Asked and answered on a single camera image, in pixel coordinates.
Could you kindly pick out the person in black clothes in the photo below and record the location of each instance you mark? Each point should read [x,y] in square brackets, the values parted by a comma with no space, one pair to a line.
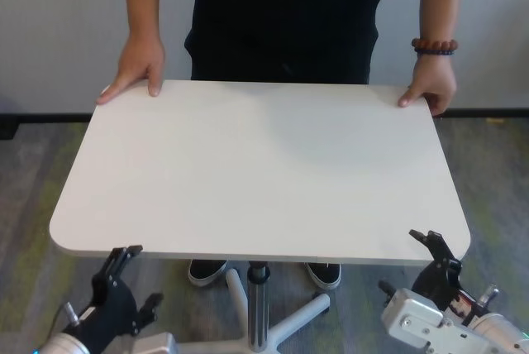
[285,19]

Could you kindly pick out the black white right sneaker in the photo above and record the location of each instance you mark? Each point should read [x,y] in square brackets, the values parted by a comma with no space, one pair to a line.
[206,273]

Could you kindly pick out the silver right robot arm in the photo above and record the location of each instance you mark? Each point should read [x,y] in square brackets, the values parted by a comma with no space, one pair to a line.
[500,329]

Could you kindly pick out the white rectangular table top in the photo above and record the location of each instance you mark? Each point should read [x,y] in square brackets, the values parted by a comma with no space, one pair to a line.
[256,172]

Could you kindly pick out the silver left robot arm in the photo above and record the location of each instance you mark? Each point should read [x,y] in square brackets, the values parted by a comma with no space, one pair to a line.
[62,339]

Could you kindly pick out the black block at wall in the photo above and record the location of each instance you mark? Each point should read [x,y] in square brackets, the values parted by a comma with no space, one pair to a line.
[9,126]

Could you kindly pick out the chrome table column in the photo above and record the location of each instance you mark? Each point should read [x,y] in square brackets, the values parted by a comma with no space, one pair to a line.
[259,308]

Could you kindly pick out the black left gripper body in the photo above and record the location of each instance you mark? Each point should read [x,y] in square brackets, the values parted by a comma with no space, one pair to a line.
[109,312]

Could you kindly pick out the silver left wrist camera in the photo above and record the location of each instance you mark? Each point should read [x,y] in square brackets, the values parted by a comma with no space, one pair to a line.
[155,343]

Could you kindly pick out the person's left hand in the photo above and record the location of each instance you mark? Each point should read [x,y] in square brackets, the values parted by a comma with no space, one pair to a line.
[434,79]

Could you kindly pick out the person's right hand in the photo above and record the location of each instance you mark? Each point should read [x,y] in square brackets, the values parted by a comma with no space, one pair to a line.
[138,62]

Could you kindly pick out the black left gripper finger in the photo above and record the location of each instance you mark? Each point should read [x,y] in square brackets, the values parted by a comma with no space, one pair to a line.
[117,265]
[149,308]

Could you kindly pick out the black baseboard strip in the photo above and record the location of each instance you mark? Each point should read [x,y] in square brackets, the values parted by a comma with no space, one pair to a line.
[487,113]

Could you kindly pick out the black white left sneaker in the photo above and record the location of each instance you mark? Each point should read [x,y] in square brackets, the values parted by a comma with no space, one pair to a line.
[324,275]

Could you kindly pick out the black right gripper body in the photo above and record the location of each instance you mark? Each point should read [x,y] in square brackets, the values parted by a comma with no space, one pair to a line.
[440,285]

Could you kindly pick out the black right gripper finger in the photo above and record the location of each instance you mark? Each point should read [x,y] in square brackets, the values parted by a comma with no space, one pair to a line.
[440,248]

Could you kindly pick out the white star table base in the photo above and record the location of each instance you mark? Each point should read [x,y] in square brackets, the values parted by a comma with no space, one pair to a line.
[289,321]

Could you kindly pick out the black white sneaker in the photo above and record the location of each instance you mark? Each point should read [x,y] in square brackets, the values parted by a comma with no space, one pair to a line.
[206,273]
[324,275]

